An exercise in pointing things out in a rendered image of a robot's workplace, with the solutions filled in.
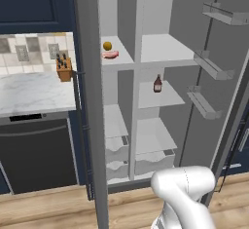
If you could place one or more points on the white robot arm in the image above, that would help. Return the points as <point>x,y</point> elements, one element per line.
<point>181,187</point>

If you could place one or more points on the white fridge shelf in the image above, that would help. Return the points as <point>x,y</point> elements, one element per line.
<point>154,135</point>
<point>123,59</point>
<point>165,49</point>
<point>168,96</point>
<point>114,121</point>

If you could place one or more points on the clear fridge drawer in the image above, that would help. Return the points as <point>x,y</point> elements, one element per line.
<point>117,171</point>
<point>116,151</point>
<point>152,164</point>

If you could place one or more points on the pink raw steak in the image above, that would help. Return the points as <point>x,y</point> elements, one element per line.
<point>110,55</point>

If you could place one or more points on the grey fridge door with bins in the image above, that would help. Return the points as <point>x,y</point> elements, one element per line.
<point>207,132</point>

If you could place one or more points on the grey side-by-side fridge body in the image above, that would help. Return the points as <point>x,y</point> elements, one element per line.
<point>152,18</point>

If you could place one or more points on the dark red sauce bottle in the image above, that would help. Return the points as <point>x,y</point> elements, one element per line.
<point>157,84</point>

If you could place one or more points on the yellow round fruit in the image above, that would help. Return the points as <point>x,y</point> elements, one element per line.
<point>107,45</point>

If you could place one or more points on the wooden knife block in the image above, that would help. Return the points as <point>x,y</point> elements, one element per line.
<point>64,68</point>

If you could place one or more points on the clear door bin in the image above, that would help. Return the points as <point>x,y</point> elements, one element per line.
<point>202,104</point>
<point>223,15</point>
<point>212,66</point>

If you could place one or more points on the black dishwasher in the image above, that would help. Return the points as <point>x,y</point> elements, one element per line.
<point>35,155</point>

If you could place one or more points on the navy base cupboard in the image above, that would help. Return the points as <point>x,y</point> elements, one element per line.
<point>241,145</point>

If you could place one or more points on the grey wall socket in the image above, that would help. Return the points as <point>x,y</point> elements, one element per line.
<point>53,51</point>
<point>22,53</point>

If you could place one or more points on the navy wall cupboard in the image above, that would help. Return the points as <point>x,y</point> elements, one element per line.
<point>32,2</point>

